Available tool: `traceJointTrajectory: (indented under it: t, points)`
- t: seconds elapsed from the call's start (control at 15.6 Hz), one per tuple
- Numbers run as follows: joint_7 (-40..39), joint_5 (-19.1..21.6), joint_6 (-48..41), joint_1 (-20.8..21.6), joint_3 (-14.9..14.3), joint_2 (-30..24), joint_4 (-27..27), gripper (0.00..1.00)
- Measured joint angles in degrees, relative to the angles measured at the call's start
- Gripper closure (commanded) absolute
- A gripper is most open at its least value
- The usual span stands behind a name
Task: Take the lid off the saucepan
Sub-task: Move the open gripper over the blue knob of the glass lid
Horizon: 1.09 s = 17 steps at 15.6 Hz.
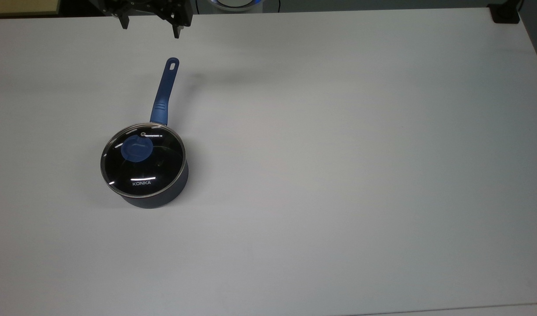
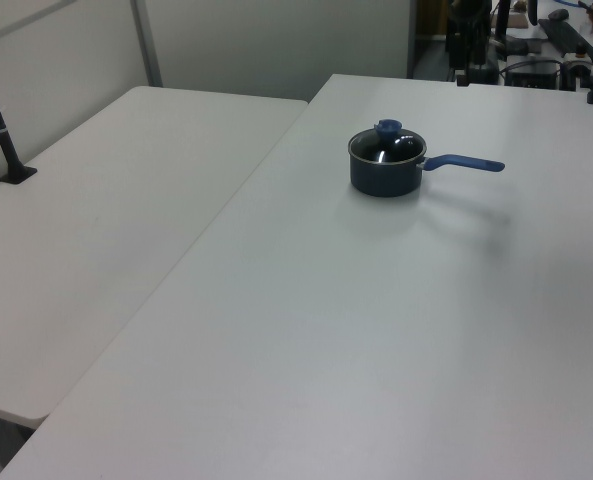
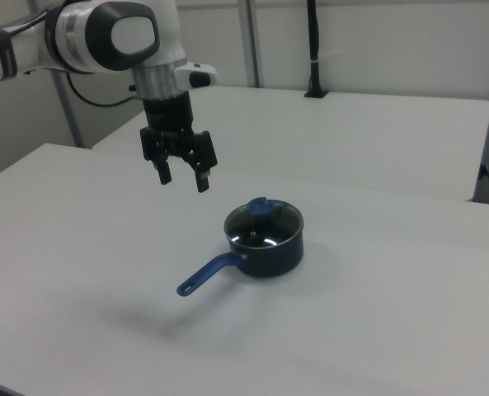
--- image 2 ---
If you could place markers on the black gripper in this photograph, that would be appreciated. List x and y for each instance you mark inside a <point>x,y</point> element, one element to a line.
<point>468,12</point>

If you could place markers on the glass lid with blue knob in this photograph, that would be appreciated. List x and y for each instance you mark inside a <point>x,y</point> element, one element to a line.
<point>388,145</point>

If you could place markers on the dark blue saucepan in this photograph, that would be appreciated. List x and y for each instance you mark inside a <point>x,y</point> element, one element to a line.
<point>381,180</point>

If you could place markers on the small black box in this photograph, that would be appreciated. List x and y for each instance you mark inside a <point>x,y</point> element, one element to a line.
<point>483,74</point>

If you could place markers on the black electronics box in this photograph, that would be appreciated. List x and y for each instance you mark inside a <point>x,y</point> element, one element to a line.
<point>531,75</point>

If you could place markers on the black computer mouse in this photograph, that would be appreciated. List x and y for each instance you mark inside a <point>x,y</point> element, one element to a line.
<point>558,15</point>

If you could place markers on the black keyboard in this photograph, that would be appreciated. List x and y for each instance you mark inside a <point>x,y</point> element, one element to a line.
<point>563,35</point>

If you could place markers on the white side table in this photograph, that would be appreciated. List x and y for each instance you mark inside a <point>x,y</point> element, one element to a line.
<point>91,215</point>

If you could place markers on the grey partition corner post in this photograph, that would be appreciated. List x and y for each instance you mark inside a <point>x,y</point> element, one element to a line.
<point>148,45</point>

